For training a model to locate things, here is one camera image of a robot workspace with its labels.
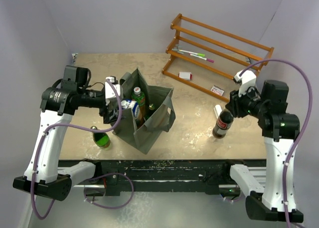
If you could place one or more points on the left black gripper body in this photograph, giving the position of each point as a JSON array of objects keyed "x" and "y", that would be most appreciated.
[{"x": 103, "y": 110}]

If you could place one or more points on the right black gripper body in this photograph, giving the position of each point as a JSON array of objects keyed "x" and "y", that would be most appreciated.
[{"x": 247, "y": 104}]

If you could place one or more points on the blue juice carton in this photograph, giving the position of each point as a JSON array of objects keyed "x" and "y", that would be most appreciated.
[{"x": 133, "y": 105}]

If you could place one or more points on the dark cola bottle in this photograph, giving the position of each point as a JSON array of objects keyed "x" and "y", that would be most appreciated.
[{"x": 223, "y": 124}]

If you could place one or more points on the orange juice plastic bottle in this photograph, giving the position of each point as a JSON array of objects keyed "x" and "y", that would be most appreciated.
[{"x": 140, "y": 98}]

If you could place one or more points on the green Perrier glass bottle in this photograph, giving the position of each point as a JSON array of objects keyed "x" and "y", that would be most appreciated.
[{"x": 151, "y": 110}]

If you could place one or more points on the green canvas bag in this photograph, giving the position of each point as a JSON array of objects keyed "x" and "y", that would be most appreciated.
[{"x": 142, "y": 138}]

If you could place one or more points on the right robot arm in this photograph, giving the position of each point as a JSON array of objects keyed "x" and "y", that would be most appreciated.
[{"x": 276, "y": 143}]

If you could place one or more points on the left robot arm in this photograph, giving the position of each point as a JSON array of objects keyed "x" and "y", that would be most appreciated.
[{"x": 59, "y": 103}]

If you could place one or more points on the green round glass bottle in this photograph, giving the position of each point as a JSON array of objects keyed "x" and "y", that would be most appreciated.
[{"x": 102, "y": 140}]

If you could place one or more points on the red white small packet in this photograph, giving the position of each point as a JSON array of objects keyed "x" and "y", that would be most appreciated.
[{"x": 217, "y": 90}]

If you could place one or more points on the pink capped marker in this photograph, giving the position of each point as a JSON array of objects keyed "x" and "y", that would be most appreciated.
[{"x": 203, "y": 58}]

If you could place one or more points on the orange wooden shelf rack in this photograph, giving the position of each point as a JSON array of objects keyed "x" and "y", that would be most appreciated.
[{"x": 176, "y": 25}]

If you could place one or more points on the white red eraser box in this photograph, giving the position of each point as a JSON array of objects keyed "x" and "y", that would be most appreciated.
[{"x": 185, "y": 75}]

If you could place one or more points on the green capped marker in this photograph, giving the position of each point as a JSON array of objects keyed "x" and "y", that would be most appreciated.
[{"x": 194, "y": 53}]

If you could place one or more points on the grey marker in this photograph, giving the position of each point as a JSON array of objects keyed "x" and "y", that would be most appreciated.
[{"x": 176, "y": 49}]

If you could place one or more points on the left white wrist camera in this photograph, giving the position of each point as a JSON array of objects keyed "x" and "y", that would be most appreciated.
[{"x": 112, "y": 90}]

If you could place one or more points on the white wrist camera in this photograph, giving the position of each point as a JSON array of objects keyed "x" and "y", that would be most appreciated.
[
  {"x": 246, "y": 79},
  {"x": 112, "y": 90}
]

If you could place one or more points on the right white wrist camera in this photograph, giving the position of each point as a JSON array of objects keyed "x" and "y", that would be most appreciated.
[{"x": 246, "y": 79}]

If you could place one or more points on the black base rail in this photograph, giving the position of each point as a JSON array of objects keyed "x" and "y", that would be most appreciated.
[{"x": 203, "y": 176}]

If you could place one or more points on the aluminium frame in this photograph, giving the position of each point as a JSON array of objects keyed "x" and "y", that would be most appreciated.
[{"x": 265, "y": 199}]

